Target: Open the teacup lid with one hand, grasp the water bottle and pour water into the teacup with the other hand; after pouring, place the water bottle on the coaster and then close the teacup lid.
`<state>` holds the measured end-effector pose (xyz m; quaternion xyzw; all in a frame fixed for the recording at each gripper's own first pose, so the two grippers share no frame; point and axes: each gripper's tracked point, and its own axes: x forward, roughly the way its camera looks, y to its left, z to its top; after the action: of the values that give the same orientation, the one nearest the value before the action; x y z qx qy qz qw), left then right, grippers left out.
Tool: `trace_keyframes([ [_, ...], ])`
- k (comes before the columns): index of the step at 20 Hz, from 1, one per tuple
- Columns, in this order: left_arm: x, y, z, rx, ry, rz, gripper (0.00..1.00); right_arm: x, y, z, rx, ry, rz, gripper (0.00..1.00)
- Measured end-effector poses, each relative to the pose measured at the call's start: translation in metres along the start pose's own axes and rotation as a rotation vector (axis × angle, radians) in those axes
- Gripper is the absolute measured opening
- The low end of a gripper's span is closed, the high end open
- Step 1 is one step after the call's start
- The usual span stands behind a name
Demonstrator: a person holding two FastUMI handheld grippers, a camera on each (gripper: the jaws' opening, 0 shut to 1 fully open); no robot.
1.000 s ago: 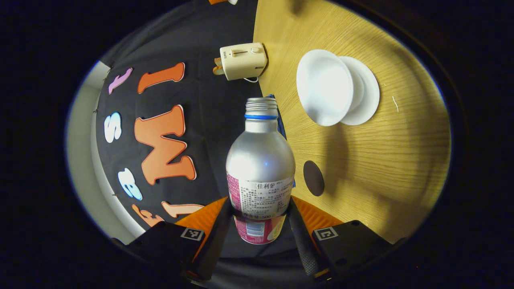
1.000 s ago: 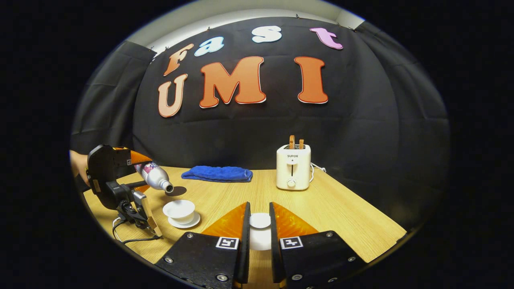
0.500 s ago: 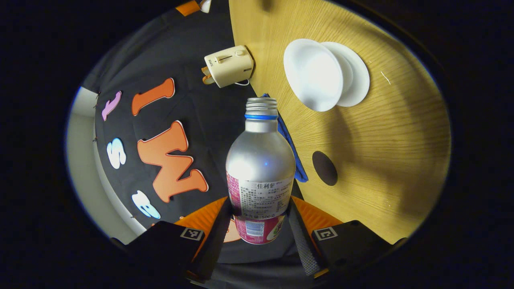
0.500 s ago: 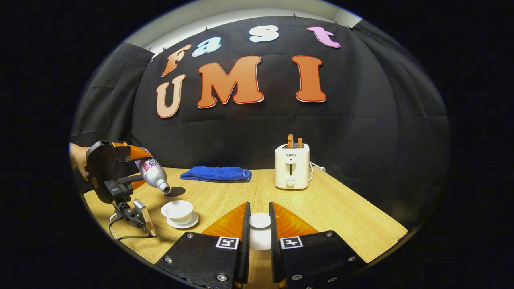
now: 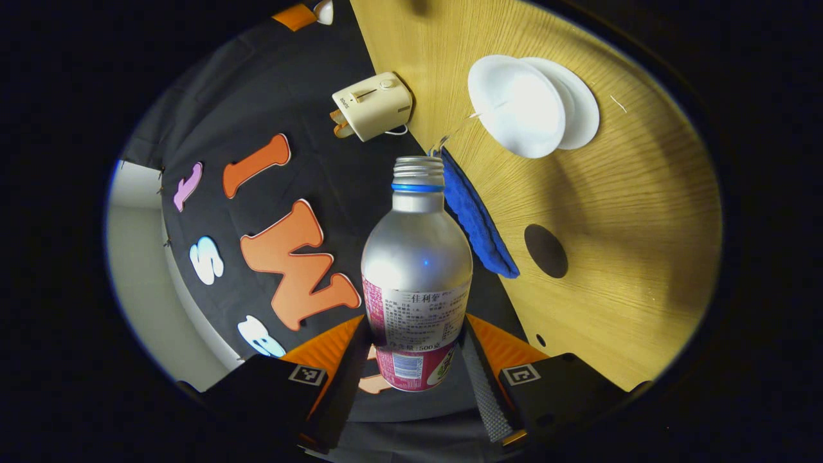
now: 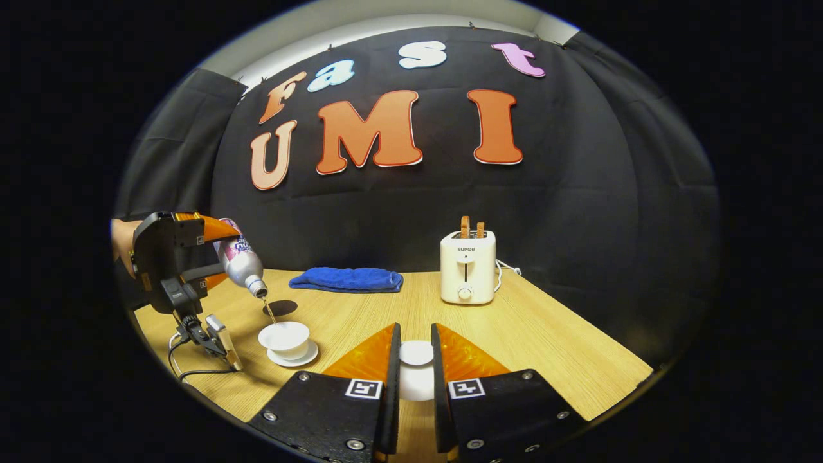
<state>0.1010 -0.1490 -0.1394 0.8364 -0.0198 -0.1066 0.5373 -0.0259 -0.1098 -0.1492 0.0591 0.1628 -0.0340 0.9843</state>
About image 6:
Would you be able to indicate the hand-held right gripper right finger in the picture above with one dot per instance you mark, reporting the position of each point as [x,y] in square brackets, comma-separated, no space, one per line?
[440,386]

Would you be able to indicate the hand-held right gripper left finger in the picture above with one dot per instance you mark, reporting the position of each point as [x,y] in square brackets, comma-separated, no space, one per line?
[393,386]

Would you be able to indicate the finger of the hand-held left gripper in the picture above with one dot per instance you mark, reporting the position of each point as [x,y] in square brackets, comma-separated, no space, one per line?
[218,229]
[206,276]

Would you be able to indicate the silver water bottle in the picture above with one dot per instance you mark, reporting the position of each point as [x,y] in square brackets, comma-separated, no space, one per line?
[241,263]

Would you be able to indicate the white teacup lid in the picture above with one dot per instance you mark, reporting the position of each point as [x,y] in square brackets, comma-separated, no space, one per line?
[416,352]

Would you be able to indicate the white teacup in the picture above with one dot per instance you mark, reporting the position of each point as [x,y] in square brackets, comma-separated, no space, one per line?
[284,337]

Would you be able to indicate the white saucer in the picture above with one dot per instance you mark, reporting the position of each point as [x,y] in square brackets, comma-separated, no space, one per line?
[308,357]

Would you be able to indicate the blue towel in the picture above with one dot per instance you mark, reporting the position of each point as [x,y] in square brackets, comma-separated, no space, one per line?
[347,280]

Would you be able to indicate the white toaster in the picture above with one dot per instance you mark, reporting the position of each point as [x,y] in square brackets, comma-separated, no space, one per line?
[467,270]

